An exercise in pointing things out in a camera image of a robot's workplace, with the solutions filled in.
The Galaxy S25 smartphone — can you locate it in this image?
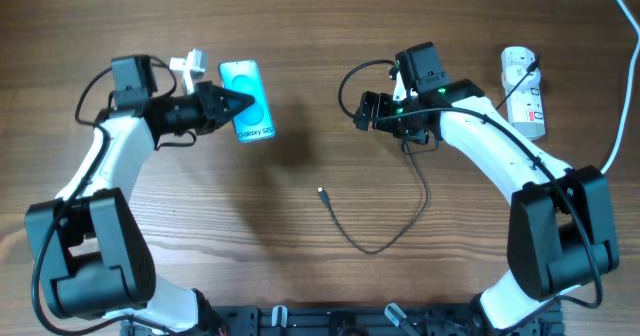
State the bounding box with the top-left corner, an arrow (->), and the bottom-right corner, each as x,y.
217,59 -> 277,144

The black USB charging cable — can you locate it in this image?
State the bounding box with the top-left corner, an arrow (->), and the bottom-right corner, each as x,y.
316,55 -> 541,256

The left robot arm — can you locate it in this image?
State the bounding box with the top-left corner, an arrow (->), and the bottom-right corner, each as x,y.
25,55 -> 255,335

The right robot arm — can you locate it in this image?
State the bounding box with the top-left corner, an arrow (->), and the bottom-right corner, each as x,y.
350,42 -> 620,335

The white USB charger plug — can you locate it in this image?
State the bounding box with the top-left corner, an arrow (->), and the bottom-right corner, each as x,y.
501,64 -> 541,91

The white power strip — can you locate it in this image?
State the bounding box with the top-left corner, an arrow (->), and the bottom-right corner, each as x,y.
499,46 -> 546,140

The black aluminium base frame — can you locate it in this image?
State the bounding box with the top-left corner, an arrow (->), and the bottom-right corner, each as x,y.
119,300 -> 566,336

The white power strip cord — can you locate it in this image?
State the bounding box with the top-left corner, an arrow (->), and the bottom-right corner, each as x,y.
599,0 -> 640,175

